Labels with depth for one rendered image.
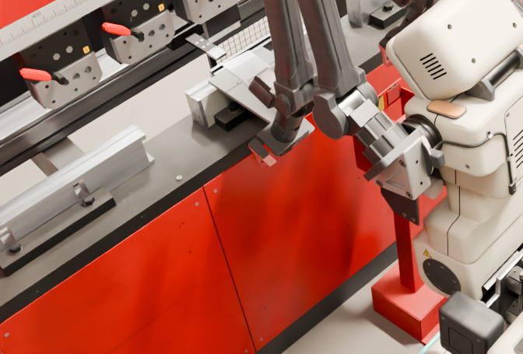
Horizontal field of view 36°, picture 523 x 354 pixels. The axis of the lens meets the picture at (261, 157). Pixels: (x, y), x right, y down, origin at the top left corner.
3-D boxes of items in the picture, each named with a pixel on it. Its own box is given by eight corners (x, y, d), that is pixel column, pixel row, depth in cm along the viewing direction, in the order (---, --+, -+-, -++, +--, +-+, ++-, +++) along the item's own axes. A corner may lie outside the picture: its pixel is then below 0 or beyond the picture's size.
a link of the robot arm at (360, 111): (366, 134, 145) (386, 117, 147) (328, 91, 145) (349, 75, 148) (348, 152, 153) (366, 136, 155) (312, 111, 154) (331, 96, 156)
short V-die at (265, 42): (218, 83, 208) (215, 74, 206) (211, 79, 210) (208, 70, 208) (277, 47, 216) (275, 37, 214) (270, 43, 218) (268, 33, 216)
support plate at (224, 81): (273, 127, 189) (272, 123, 188) (208, 83, 206) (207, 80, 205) (330, 88, 195) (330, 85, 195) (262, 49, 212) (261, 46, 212)
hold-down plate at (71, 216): (7, 277, 185) (1, 269, 183) (-2, 264, 188) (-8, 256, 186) (117, 205, 196) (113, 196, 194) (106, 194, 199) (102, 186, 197)
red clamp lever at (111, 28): (108, 25, 171) (145, 33, 178) (99, 18, 174) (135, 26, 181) (106, 33, 172) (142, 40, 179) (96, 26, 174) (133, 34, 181)
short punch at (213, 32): (211, 46, 202) (202, 13, 195) (206, 43, 203) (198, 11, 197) (242, 26, 205) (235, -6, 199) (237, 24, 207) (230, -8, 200)
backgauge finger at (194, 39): (205, 72, 210) (200, 57, 207) (151, 37, 227) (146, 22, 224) (240, 50, 215) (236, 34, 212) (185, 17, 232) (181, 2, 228)
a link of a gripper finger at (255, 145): (243, 160, 180) (249, 140, 172) (265, 142, 183) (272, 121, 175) (264, 181, 178) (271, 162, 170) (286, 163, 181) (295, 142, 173)
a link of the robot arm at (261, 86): (289, 106, 156) (319, 82, 160) (247, 67, 159) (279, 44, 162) (278, 136, 166) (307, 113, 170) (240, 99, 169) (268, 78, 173)
